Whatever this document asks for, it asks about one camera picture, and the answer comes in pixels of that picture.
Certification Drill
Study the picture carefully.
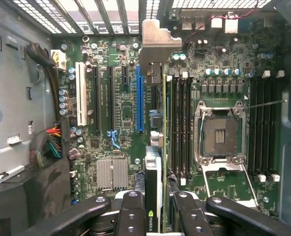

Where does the silver chipset heatsink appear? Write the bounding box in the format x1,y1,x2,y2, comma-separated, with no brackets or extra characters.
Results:
96,158,129,191

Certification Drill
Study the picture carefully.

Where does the metal socket cover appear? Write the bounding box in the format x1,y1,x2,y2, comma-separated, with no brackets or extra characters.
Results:
201,162,261,209

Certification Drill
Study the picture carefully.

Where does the CPU socket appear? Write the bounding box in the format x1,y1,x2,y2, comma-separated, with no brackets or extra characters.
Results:
193,99,247,170

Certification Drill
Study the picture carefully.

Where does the green motherboard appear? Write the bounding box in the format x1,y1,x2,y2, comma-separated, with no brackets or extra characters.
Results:
51,14,286,217

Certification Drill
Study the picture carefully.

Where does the blue expansion slot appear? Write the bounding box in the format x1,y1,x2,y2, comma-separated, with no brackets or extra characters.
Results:
136,64,146,134

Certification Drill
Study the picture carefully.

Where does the white expansion slot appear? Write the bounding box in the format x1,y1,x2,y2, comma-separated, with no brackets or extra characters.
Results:
75,61,88,126

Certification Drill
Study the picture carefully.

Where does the black short expansion slot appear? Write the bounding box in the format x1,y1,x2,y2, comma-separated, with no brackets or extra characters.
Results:
122,66,129,86

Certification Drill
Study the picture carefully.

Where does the silver locking lever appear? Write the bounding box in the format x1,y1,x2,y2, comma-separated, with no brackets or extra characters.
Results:
242,99,288,110

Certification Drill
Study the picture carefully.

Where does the grey power supply unit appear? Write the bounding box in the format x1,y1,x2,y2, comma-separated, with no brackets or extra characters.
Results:
0,19,57,190

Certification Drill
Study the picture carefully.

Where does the coloured power wire bundle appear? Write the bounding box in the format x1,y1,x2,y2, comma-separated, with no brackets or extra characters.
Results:
29,124,62,170

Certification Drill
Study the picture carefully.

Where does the black sleeved power cable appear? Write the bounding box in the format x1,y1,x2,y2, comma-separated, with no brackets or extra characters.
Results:
26,43,62,123

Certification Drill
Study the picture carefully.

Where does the red black twisted wire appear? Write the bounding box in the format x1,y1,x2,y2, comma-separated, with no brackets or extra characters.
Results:
182,0,259,46

